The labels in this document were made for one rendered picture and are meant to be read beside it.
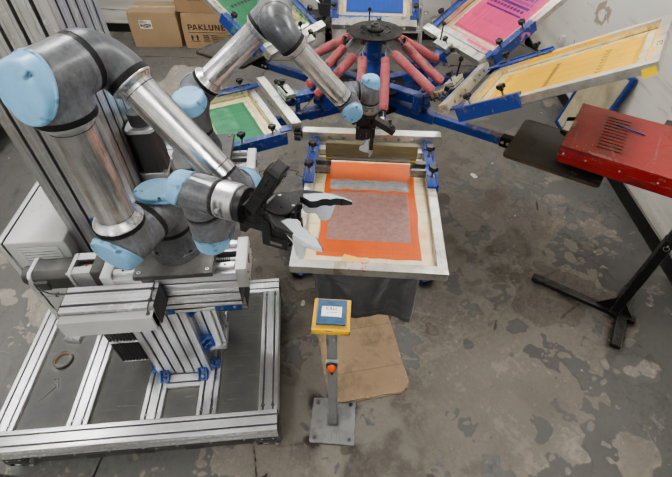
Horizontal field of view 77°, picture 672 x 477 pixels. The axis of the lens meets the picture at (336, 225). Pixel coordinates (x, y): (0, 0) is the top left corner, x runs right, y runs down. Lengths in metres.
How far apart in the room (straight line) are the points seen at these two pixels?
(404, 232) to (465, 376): 1.06
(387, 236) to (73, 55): 1.23
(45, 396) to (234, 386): 0.88
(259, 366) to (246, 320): 0.28
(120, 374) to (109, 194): 1.52
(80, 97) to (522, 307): 2.55
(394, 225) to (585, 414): 1.45
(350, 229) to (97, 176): 1.04
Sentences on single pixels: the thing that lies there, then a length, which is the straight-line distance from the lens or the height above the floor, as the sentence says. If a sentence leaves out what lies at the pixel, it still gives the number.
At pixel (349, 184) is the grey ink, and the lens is 1.95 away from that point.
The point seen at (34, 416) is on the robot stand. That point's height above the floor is 0.21.
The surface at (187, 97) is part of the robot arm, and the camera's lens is 1.60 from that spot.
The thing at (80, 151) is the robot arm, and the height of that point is 1.72.
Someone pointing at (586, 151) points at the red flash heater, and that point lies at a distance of 2.21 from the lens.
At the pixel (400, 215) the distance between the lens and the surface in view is 1.83.
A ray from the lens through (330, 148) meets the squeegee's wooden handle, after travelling 1.92.
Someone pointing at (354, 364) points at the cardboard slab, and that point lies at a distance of 2.45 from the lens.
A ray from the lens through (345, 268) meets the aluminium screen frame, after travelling 1.57.
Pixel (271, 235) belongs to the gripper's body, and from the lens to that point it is 0.80.
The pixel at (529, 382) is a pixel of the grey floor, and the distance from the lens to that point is 2.64.
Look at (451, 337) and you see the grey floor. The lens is 2.64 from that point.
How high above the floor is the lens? 2.20
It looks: 45 degrees down
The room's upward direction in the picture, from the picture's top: straight up
